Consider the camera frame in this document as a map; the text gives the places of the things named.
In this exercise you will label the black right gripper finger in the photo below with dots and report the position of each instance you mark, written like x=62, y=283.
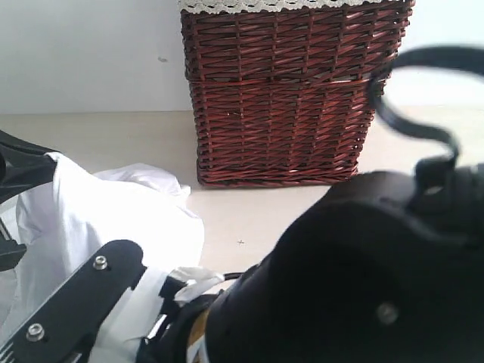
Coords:
x=67, y=324

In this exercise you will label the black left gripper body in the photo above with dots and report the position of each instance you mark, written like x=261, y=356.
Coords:
x=24, y=166

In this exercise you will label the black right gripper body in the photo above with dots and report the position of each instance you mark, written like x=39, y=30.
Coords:
x=171, y=339

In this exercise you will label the white t-shirt red lettering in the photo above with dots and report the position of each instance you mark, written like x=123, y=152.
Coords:
x=64, y=222

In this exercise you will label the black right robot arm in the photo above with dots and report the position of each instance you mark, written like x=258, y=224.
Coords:
x=385, y=267

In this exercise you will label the white lace fabric trim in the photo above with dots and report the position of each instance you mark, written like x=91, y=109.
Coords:
x=255, y=6

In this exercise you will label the dark brown wicker basket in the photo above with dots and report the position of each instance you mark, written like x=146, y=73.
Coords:
x=279, y=98

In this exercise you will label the white tape on gripper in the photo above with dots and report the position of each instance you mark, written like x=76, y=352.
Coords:
x=163, y=318

